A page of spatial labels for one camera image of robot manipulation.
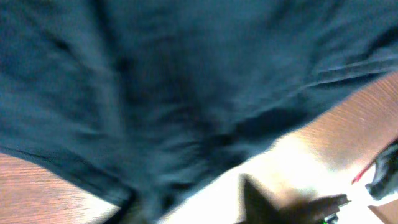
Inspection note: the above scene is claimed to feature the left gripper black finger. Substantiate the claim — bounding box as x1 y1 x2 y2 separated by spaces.
239 175 282 224

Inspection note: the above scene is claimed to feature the dark blue garment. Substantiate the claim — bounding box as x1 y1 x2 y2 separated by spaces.
1 0 397 223

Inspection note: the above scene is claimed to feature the black garment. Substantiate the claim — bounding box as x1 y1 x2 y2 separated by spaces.
366 140 397 201

